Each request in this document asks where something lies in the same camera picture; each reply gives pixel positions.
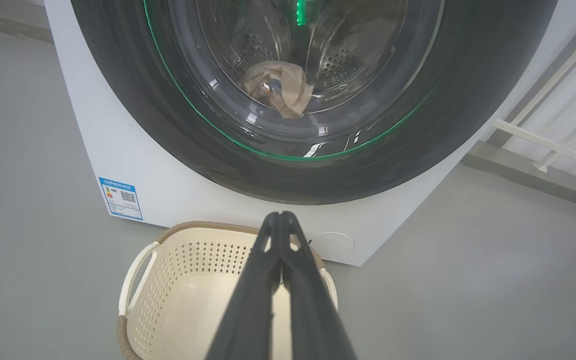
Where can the white round filter cover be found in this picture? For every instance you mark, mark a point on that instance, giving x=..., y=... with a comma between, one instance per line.
x=335, y=246

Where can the blue energy label sticker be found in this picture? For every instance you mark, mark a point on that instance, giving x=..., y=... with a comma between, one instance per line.
x=120, y=198

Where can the white front-load washing machine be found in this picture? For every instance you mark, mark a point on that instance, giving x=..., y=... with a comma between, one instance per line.
x=168, y=200

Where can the black round glass door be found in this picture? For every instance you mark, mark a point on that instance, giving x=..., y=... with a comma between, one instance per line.
x=133, y=100

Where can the cream cartoon-print garment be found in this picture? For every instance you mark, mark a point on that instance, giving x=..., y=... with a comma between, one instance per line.
x=290, y=97

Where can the white metal railing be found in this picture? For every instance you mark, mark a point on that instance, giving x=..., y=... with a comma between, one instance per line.
x=543, y=142

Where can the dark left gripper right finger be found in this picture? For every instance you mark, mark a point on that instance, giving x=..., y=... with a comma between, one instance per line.
x=313, y=315

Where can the cream perforated laundry basket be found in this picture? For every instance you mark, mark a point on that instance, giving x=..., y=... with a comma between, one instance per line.
x=193, y=300

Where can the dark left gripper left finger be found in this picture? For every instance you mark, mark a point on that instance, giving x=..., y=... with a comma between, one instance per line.
x=253, y=310

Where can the steel perforated drum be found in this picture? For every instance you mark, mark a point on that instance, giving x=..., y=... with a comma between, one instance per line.
x=348, y=55

